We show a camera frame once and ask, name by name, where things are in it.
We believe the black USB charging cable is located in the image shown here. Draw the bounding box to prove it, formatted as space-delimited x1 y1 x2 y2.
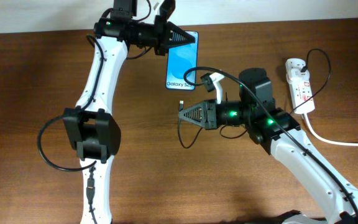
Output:
177 48 332 149

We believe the blue Galaxy smartphone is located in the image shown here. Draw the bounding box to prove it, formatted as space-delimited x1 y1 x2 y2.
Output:
165 31 199 91

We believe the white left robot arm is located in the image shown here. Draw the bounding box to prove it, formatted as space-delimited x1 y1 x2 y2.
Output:
63 1 195 223

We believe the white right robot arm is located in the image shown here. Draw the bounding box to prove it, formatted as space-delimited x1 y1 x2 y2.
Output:
178 67 358 223

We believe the white USB charger adapter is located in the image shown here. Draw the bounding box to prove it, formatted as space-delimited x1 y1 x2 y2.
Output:
287 68 310 85

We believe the white power strip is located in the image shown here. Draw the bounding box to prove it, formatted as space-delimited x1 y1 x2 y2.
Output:
285 58 315 114

